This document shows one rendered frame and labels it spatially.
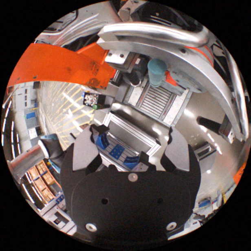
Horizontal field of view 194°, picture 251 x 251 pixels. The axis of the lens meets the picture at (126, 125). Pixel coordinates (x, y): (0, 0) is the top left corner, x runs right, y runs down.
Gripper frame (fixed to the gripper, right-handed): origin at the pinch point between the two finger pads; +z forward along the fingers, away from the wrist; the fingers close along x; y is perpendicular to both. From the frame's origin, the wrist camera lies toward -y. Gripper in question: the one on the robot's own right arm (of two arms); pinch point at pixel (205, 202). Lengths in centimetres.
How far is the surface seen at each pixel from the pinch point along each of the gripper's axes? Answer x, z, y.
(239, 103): -23.5, -4.6, 31.9
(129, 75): -22, 10, 53
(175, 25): -54, 1, 48
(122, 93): -35, 86, 81
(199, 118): -27.7, 18.2, 21.3
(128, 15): -41, -2, 62
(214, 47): -54, -1, 31
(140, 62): -60, 47, 67
